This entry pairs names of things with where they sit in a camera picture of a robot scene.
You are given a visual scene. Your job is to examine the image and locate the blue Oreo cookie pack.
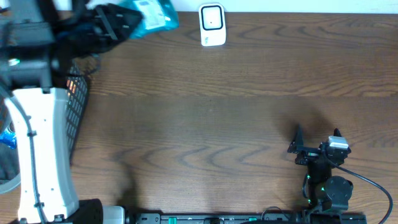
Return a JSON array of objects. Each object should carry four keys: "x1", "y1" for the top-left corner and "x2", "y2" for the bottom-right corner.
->
[{"x1": 0, "y1": 129, "x2": 17, "y2": 149}]

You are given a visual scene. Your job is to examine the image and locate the teal mouthwash bottle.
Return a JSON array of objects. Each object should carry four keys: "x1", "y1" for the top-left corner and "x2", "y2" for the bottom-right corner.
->
[{"x1": 118, "y1": 0, "x2": 179, "y2": 39}]

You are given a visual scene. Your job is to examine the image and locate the grey plastic shopping basket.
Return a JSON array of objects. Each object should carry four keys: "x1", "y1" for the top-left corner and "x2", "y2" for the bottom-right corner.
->
[{"x1": 1, "y1": 63, "x2": 89, "y2": 194}]

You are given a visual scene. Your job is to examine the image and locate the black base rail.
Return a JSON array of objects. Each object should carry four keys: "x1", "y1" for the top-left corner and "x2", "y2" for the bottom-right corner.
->
[{"x1": 125, "y1": 212, "x2": 367, "y2": 224}]

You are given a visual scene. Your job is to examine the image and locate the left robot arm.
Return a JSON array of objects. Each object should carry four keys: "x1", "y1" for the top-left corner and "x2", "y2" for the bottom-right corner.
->
[{"x1": 1, "y1": 0, "x2": 143, "y2": 223}]

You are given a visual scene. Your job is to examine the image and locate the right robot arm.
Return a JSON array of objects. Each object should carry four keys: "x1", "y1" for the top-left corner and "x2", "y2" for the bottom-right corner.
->
[{"x1": 287, "y1": 126, "x2": 353, "y2": 223}]

